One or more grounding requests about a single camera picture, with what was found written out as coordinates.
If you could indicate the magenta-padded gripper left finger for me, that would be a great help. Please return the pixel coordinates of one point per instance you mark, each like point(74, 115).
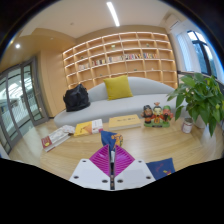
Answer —
point(96, 166)

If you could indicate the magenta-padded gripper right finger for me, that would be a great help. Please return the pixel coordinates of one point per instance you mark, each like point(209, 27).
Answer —
point(128, 166)

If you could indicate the blue animal-print towel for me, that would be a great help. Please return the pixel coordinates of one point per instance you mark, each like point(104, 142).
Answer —
point(108, 138)

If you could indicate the flat yellow book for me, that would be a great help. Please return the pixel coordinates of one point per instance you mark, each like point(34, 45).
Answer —
point(124, 122)

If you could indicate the colourful figurine group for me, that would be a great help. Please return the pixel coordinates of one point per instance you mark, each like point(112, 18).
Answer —
point(157, 115)

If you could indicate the light grey curved sofa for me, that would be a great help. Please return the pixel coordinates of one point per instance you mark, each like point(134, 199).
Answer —
point(133, 106)

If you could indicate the black bag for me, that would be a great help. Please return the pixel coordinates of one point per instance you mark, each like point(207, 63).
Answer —
point(76, 98)

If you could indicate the small white jar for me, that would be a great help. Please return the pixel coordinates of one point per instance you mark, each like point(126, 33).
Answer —
point(187, 125)

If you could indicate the yellow cushion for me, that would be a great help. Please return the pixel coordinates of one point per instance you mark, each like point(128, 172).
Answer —
point(117, 87)

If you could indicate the green potted plant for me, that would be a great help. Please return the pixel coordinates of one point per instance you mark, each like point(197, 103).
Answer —
point(200, 100)

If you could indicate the grey-framed glass door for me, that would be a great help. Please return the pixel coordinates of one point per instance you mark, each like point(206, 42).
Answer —
point(23, 100)

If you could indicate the dark-framed window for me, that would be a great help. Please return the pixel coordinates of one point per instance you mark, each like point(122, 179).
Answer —
point(200, 53)

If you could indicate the ceiling light strip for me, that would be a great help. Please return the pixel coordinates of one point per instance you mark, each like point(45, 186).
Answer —
point(113, 14)

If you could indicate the wooden wall shelf unit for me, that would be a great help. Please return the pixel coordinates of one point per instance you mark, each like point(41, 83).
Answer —
point(120, 56)

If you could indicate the white wall air conditioner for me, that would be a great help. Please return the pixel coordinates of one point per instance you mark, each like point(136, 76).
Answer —
point(172, 20)

